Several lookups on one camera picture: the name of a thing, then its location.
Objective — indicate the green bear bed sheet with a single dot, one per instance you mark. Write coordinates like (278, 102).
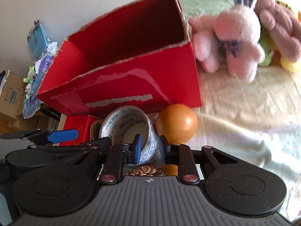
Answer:
(195, 8)

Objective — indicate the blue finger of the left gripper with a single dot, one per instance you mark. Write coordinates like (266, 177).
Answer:
(55, 137)

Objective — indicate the small red box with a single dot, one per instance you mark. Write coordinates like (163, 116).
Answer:
(82, 125)

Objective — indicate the pine cone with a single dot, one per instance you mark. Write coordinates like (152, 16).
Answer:
(145, 170)

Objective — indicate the pink plush bunny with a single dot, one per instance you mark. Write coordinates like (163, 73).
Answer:
(231, 36)

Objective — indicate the white printed tape roll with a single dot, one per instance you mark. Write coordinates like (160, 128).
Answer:
(124, 123)

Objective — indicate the pile of toys and bags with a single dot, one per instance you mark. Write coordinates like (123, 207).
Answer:
(34, 79)

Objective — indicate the orange wooden ball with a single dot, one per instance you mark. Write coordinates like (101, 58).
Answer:
(178, 123)

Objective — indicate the cream bed blanket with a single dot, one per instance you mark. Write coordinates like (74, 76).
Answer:
(258, 122)

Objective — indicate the mauve plush toy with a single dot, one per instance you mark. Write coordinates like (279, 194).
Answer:
(279, 23)

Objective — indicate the brown cardboard box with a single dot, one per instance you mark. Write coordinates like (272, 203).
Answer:
(12, 91)

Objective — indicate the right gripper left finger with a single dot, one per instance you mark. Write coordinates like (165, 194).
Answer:
(132, 151)

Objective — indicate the small beige tape roll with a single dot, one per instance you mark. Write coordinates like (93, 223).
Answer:
(95, 127)

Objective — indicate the blue packaged item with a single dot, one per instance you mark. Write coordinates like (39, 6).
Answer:
(37, 40)

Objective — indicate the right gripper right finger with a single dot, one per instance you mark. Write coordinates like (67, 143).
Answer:
(169, 152)

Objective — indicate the large red cardboard box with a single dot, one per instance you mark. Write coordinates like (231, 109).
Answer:
(139, 54)

